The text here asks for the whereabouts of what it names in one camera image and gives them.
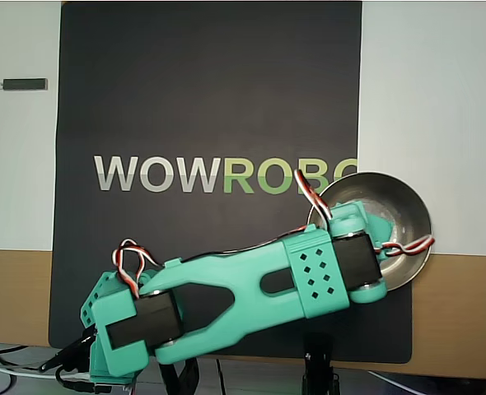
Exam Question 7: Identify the teal gripper black servo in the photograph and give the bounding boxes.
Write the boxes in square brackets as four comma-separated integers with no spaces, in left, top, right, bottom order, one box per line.
[365,212,396,259]

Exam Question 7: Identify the teal perforated robot base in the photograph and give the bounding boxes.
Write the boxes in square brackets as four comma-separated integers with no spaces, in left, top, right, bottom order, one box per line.
[80,271,145,388]

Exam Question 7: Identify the metal bowl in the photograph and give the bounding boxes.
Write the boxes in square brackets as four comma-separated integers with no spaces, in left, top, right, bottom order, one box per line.
[307,171,433,292]

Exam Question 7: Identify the white paper sheet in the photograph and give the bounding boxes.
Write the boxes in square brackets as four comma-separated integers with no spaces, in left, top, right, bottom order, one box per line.
[0,0,486,258]

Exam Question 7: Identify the black mat with WOWROBO print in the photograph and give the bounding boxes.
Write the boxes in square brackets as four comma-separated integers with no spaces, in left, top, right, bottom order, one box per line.
[48,1,414,365]

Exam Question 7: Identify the black table clamp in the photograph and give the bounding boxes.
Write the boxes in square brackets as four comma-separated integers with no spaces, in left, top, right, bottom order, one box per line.
[40,328,100,374]
[158,356,202,395]

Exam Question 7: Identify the black USB stick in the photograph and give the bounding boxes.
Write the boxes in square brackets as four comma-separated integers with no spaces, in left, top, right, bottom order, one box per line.
[0,77,49,92]

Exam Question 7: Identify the red white black servo wire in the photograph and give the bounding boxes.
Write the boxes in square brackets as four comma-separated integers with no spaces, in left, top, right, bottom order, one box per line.
[294,168,334,225]
[111,237,161,300]
[381,235,436,258]

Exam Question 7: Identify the thin black hanging cable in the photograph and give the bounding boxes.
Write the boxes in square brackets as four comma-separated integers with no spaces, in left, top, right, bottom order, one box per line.
[214,357,228,395]

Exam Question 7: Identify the black plug connector cable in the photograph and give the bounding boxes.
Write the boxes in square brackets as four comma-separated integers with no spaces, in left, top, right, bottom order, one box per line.
[54,365,113,395]

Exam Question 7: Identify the thin white floor cable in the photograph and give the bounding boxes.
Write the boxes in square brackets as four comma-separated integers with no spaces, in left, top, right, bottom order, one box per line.
[0,360,59,378]

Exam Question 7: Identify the black floor cable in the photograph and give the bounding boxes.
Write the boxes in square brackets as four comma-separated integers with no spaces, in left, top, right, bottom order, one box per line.
[0,341,30,363]

